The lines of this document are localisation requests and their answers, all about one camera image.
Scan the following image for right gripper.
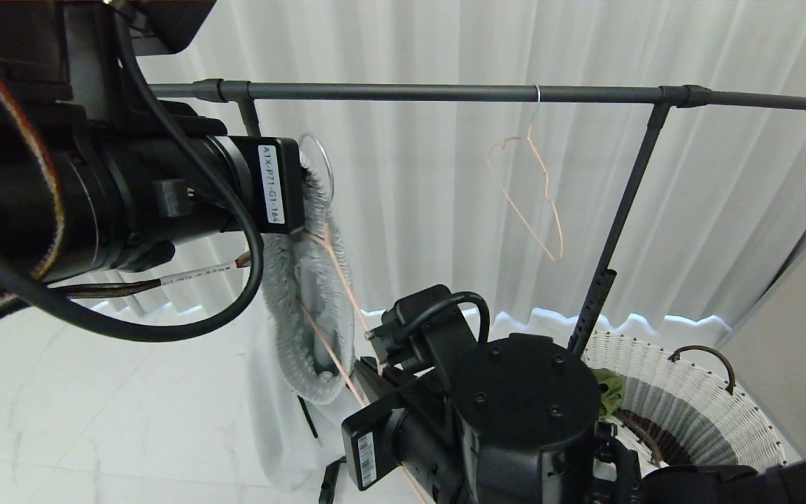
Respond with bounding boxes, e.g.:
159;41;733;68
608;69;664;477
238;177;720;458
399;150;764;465
342;392;470;504

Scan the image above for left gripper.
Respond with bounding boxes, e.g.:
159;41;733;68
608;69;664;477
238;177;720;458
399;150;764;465
46;133;306;277

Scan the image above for pale grey shorts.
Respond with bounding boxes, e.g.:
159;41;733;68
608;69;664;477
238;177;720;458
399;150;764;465
246;164;376;491

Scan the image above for pink clothes hanger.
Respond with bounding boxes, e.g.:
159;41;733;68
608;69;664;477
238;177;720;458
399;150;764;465
297;133;432;504
487;85;565;263

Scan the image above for black clothes rack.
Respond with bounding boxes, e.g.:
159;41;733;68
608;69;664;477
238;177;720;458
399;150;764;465
151;78;806;504

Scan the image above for white laundry basket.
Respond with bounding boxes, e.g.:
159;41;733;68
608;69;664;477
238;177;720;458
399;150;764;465
581;330;789;484

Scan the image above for green garment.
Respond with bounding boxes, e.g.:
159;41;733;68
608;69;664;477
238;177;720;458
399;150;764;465
591;369;624;419

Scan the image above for white curtain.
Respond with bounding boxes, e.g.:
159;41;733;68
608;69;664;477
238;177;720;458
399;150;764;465
60;0;806;337

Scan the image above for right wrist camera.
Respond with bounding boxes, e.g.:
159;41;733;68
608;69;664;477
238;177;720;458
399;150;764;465
374;283;491;393

